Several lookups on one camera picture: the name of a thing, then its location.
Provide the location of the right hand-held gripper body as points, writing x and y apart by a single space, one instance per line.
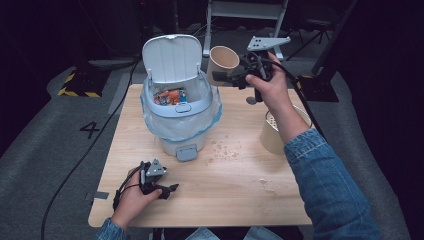
266 42

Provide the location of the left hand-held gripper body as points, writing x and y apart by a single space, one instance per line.
155 170

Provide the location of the brown paper cup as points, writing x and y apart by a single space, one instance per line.
223 58

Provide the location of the white pedal trash bin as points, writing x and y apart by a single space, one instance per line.
173 60

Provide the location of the blue snack packet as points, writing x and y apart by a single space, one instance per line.
170 96

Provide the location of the person's left hand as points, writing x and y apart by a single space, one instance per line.
133 203

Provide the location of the person's right hand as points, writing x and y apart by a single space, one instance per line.
275 90

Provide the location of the black tripod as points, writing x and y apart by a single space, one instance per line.
311 38

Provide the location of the grey tape strip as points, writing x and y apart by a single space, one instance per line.
100 196

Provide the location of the beige container with perforated insert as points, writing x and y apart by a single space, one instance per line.
270 140

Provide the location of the scattered food crumbs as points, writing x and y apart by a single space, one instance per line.
220 146

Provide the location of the black stand with striped base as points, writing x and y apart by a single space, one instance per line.
83 83
316 88

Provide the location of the person's legs in jeans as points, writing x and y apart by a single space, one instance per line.
260 234

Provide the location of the white metal desk frame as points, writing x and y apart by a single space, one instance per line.
246 10

